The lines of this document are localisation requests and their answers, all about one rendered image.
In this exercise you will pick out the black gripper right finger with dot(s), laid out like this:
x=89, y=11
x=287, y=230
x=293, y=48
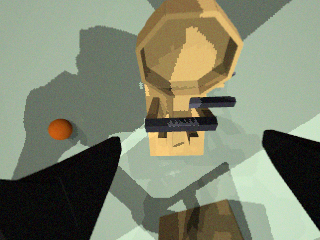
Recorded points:
x=297, y=161

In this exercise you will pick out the orange ball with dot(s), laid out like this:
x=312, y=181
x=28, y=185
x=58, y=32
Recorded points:
x=60, y=129

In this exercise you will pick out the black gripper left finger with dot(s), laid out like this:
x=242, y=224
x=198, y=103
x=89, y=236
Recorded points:
x=63, y=201

